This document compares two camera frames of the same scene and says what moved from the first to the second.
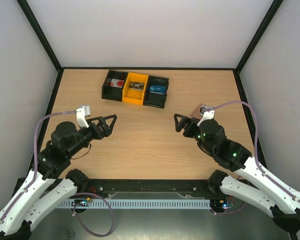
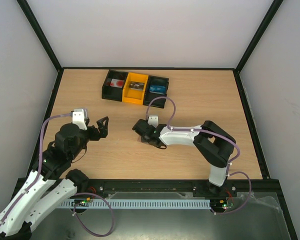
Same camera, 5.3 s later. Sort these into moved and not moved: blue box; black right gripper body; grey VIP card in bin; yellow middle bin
Moved: black right gripper body
Not moved: grey VIP card in bin; blue box; yellow middle bin
